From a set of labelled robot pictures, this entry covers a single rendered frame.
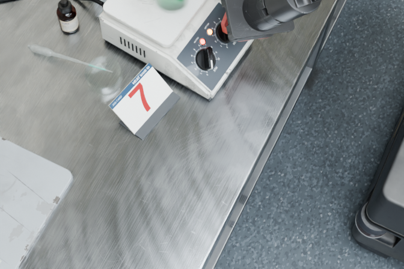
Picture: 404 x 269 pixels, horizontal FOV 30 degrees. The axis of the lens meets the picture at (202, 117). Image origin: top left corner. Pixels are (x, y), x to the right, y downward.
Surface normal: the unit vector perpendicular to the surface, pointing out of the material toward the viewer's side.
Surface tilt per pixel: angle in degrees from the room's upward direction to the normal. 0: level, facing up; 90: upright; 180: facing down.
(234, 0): 30
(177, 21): 0
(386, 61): 0
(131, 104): 40
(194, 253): 0
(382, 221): 90
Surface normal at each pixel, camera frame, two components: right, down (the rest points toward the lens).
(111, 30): -0.54, 0.75
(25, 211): 0.04, -0.43
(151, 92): 0.54, 0.04
